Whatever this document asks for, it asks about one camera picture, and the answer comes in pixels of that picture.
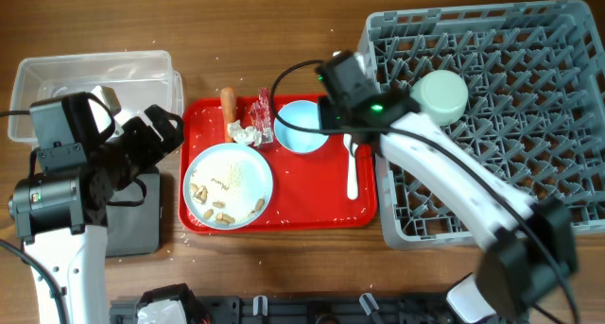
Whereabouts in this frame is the clear plastic waste bin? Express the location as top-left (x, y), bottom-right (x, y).
top-left (10, 50), bottom-right (184, 125)

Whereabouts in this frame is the pale green bowl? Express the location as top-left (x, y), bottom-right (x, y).
top-left (410, 70), bottom-right (469, 126)

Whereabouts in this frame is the white tissue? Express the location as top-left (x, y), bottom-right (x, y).
top-left (227, 120), bottom-right (263, 146)

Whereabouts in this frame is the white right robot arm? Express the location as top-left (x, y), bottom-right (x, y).
top-left (316, 51), bottom-right (580, 323)

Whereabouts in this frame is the grey dishwasher rack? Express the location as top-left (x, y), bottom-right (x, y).
top-left (358, 0), bottom-right (604, 234)

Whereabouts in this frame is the black waste tray bin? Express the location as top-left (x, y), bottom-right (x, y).
top-left (106, 167), bottom-right (162, 258)

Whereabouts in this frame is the light blue plate with rice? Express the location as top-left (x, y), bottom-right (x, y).
top-left (182, 143), bottom-right (274, 230)

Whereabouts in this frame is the red plastic tray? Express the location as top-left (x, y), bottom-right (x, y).
top-left (180, 98), bottom-right (378, 232)

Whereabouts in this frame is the red snack wrapper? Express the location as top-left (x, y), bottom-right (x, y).
top-left (250, 88), bottom-right (273, 145)

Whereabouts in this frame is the light blue bowl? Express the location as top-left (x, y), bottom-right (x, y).
top-left (274, 100), bottom-right (328, 154)

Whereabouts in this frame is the white plastic spoon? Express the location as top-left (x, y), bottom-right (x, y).
top-left (343, 134), bottom-right (358, 200)

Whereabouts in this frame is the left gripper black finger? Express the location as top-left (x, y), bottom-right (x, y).
top-left (123, 115), bottom-right (184, 154)
top-left (145, 104), bottom-right (183, 130)

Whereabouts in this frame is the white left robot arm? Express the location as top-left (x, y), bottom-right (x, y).
top-left (1, 92), bottom-right (184, 323)

